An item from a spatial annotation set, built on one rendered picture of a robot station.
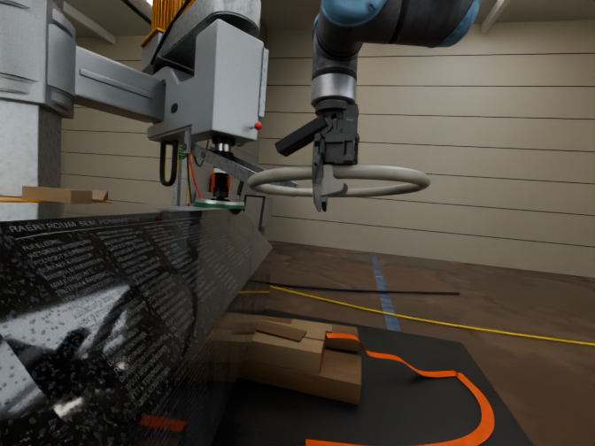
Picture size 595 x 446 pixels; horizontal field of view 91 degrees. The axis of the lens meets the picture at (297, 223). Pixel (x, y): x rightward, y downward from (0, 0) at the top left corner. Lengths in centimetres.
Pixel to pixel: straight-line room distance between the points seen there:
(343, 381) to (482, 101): 538
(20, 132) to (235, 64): 88
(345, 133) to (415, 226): 509
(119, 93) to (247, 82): 69
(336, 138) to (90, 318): 49
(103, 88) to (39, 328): 140
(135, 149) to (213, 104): 617
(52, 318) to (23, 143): 119
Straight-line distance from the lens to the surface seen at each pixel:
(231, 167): 116
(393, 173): 64
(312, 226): 561
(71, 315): 50
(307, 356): 141
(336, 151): 59
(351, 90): 62
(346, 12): 52
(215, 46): 134
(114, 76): 179
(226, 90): 130
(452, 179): 576
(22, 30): 162
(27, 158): 160
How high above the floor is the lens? 87
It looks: 5 degrees down
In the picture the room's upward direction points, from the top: 5 degrees clockwise
